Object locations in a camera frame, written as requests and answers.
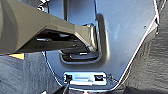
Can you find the white box blue middle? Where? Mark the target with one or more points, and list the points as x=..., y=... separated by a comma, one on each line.
x=85, y=78

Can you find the grey robot torso limb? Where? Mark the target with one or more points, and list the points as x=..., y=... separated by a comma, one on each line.
x=33, y=30

